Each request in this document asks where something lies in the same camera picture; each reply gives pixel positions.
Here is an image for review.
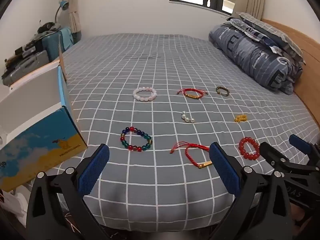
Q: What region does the blue and yellow cardboard box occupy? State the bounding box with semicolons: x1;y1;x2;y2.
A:
0;34;88;193

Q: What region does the multicolour glass bead bracelet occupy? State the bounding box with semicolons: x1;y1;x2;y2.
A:
120;126;153;152

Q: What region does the red cord bracelet thin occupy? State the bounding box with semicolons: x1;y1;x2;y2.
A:
177;88;208;100

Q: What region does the folded blue printed quilt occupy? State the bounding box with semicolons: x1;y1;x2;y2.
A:
209;22;304;95

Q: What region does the red bead bracelet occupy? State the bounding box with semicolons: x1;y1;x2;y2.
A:
238;137;260;160

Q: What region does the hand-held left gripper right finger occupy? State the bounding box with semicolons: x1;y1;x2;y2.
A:
209;142;293;240

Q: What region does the red braided cord bracelet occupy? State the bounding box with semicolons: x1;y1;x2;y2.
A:
170;141;214;170

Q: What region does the grey suitcase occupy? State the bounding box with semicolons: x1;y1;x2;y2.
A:
1;50;50;85

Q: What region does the white pearl bracelet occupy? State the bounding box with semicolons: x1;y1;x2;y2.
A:
180;111;195;123

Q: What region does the dark brown bead bracelet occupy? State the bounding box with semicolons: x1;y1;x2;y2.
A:
216;86;230;97

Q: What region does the grey checked pillow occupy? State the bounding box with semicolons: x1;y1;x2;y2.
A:
229;12;307;64

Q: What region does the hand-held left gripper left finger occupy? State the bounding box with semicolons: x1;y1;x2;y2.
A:
26;143;110;240

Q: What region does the blue desk lamp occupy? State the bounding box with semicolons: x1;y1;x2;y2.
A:
54;0;69;24

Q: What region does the grey checked bed sheet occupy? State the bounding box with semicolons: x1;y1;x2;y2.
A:
59;33;318;230

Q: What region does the teal cloth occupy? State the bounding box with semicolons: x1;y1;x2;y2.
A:
59;27;74;52

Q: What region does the dark teal suitcase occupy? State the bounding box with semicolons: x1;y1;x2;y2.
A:
41;31;63;62

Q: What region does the wooden headboard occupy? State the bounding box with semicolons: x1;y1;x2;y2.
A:
260;17;320;128

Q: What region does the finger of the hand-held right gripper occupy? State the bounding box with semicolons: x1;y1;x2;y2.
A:
259;142;292;172
289;134;313;156

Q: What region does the pink bead bracelet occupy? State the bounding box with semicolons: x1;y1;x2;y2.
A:
133;87;158;102

